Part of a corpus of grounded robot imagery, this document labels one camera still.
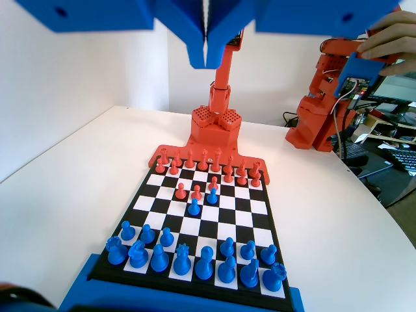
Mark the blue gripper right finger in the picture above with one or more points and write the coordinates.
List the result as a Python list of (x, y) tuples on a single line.
[(217, 39)]

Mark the light wooden desk shelf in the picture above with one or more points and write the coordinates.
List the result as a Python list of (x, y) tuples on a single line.
[(380, 122)]

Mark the red chess rook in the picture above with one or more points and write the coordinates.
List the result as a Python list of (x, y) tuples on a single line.
[(165, 154), (255, 168)]

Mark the blue arm base plate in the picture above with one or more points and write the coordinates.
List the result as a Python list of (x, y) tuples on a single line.
[(78, 292)]

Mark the blue chess bishop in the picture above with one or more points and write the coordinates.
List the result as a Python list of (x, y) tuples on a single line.
[(159, 260), (227, 273)]

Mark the red chess bishop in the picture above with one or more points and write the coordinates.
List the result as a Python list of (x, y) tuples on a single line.
[(190, 161), (229, 163)]

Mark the blue chess rook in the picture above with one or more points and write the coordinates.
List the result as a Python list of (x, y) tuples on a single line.
[(274, 279), (117, 255)]

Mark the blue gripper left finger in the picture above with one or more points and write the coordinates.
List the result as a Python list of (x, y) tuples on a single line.
[(195, 39)]

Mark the black and white chessboard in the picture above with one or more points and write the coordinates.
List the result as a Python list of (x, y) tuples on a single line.
[(227, 221)]

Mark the black keyboard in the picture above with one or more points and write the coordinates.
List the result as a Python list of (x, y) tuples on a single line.
[(401, 159)]

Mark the person's hand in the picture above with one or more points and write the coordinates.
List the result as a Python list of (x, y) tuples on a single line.
[(399, 35)]

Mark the blue chess queen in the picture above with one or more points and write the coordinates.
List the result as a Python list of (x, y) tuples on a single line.
[(182, 265)]

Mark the black computer monitor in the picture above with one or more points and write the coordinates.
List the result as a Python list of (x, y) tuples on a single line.
[(399, 87)]

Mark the red robot arm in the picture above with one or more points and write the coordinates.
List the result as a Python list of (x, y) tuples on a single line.
[(216, 130)]

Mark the dark laptop computer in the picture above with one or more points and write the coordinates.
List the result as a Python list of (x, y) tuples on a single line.
[(354, 151)]

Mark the blue chess king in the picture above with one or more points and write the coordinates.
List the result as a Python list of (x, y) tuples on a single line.
[(204, 268)]

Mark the red chess queen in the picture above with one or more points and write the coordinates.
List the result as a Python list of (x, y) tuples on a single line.
[(203, 162)]

